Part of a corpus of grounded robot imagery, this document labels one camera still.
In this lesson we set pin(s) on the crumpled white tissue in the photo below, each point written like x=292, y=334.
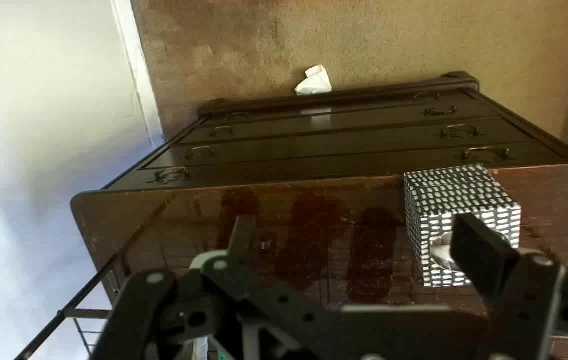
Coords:
x=312, y=80

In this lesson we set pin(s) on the dark wooden dresser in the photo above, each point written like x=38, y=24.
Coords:
x=336, y=151

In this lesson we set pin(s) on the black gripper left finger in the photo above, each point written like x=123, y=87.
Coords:
x=165, y=313

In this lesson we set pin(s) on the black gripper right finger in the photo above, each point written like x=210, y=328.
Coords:
x=516, y=301

